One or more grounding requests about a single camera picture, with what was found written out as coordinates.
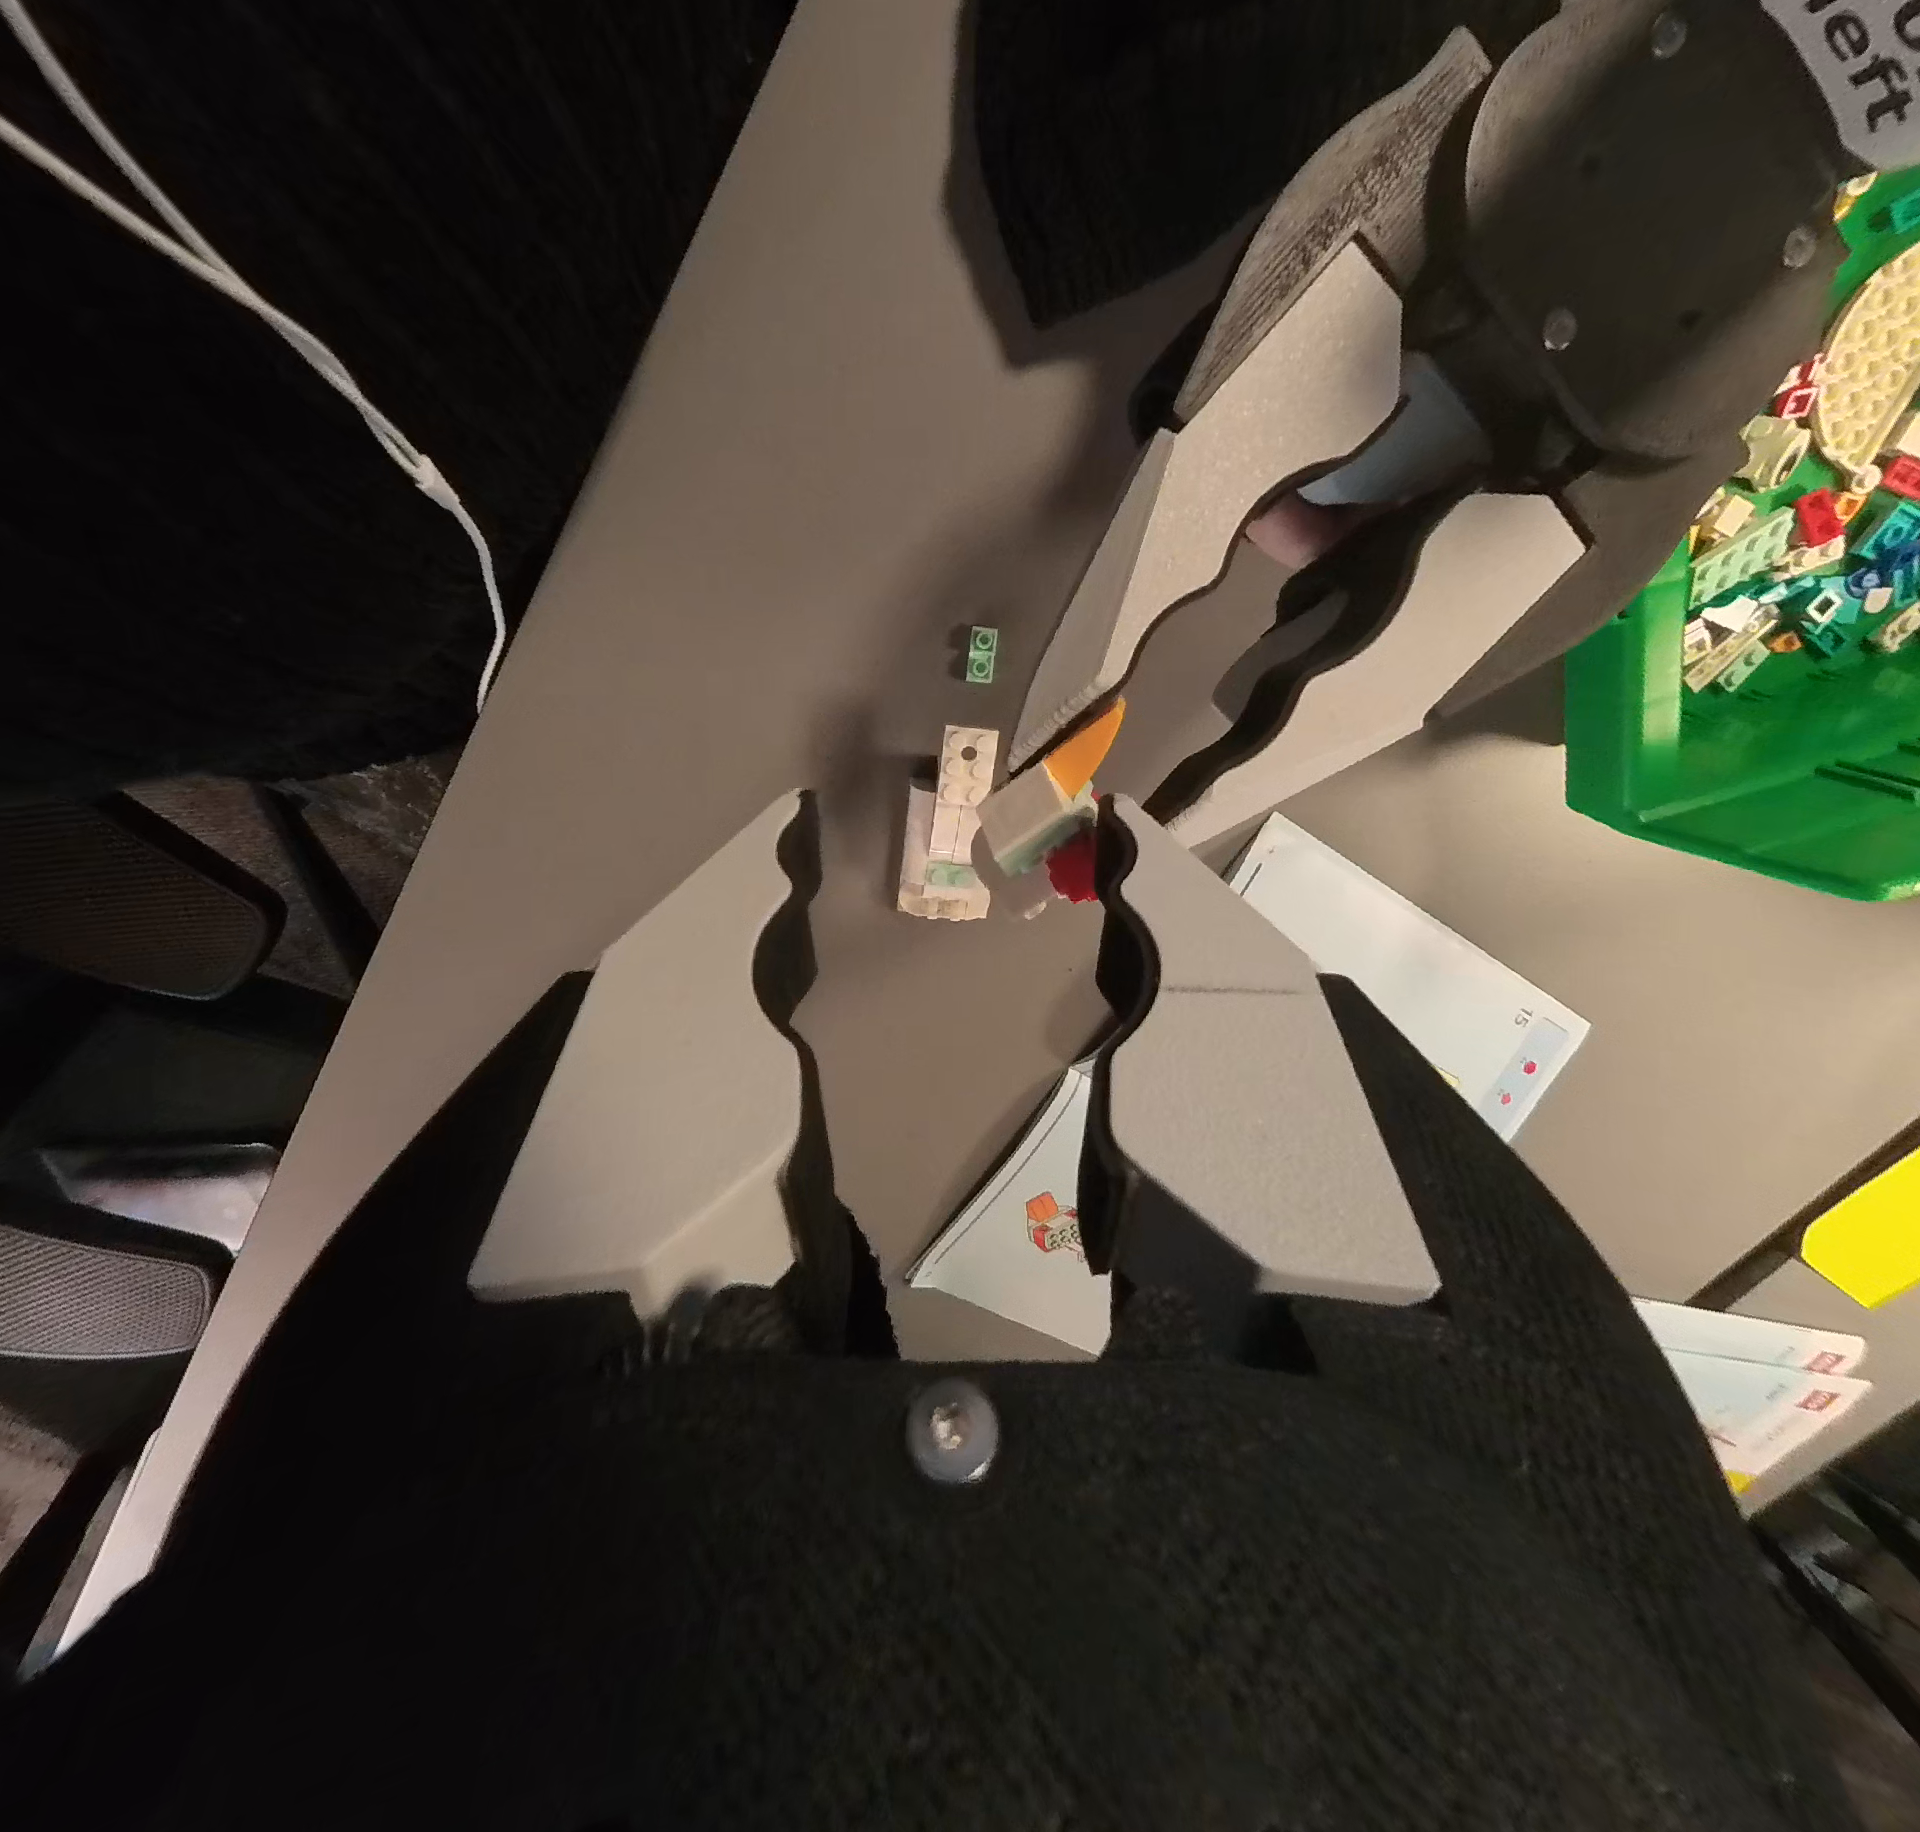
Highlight green plastic bin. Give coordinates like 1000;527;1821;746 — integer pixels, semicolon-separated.
1560;0;1920;902

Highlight person's left hand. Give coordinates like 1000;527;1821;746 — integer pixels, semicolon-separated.
1248;500;1372;568

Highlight closed lego instruction booklet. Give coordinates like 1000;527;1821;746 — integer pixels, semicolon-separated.
1693;1357;1877;1499
1633;1294;1870;1380

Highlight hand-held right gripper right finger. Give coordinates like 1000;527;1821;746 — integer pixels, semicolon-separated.
1077;795;1452;1306

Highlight yellow plastic piece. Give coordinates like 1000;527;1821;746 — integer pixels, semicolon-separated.
1796;1147;1920;1321

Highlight pile of loose lego pieces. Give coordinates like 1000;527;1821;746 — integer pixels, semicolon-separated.
1677;175;1920;695

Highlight open lego instruction booklet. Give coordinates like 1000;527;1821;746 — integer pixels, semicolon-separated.
908;811;1593;1317

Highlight black office chair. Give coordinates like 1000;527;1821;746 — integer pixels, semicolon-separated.
0;755;467;1473

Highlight white flat lego assembly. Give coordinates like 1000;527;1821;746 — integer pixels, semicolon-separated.
896;718;1003;918

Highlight tan oval lego plate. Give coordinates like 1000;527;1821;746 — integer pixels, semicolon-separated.
1821;263;1920;495

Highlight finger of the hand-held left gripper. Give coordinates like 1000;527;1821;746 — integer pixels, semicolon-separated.
1003;236;1419;768
1118;488;1601;859

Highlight white drawstring cord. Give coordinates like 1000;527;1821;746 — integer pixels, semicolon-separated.
0;0;507;711

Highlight white red orange lego assembly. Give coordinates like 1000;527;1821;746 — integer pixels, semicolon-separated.
971;699;1130;918

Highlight person's black sweater torso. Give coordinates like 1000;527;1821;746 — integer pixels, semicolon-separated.
0;0;833;781

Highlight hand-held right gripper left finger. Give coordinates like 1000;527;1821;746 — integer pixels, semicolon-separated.
467;788;842;1317

